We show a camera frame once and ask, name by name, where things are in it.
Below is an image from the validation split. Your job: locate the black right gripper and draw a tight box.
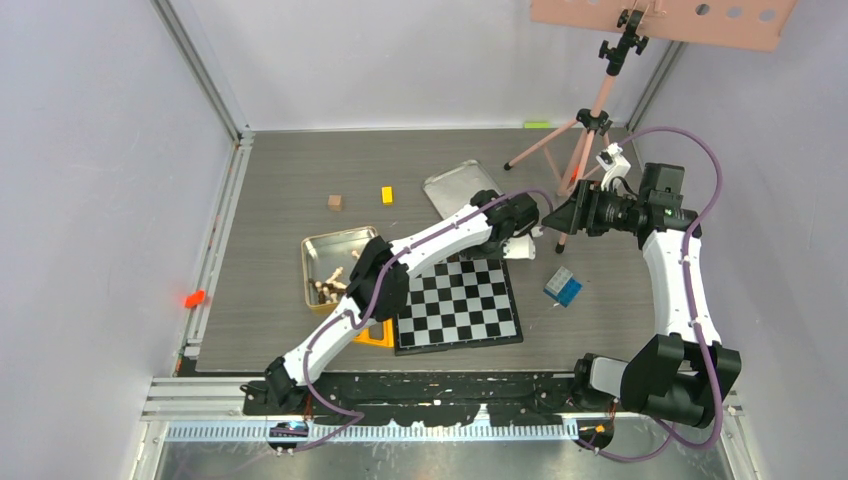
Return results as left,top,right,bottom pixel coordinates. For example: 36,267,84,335
542,179,646,237

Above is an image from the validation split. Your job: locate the black white folding chessboard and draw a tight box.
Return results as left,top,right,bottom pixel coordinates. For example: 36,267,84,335
393,257,523,356

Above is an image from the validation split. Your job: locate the tin lid with bears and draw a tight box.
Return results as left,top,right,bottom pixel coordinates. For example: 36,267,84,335
422,159,503,219

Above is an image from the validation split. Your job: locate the gold tin box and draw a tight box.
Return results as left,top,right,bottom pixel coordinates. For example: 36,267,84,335
300,226,378,315

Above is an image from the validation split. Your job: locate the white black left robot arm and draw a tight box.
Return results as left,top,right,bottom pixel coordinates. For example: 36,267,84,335
264,190,540,414

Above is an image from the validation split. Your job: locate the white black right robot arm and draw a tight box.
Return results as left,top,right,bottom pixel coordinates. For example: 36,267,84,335
542,163,742,428

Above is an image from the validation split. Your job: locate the blue white lego block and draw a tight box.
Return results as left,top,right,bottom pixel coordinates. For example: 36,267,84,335
543,266,583,308

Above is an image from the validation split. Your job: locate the small yellow block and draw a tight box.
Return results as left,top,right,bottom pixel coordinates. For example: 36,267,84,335
381,186,394,206

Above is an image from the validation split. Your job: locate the small wooden block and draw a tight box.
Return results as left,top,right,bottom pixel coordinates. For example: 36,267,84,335
327,195,344,212

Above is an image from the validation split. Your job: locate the pink tripod music stand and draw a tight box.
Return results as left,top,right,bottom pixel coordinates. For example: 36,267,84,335
503,0,800,255

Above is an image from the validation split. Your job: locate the red orange block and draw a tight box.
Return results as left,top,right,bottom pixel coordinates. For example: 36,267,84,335
183,289,206,309

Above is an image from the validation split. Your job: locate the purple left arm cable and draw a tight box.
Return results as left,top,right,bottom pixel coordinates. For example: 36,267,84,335
291,187,554,455

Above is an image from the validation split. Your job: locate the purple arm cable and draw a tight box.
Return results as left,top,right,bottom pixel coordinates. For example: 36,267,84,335
576,127,725,465
291,187,554,455

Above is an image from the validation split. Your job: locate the yellow triangular toy frame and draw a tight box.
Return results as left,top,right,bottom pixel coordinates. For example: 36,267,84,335
353,320,395,349

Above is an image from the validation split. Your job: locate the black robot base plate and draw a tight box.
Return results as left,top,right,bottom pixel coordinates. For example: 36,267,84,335
241,369,637,429

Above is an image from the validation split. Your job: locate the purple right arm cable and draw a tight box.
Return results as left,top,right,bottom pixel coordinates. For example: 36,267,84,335
576,127,725,465

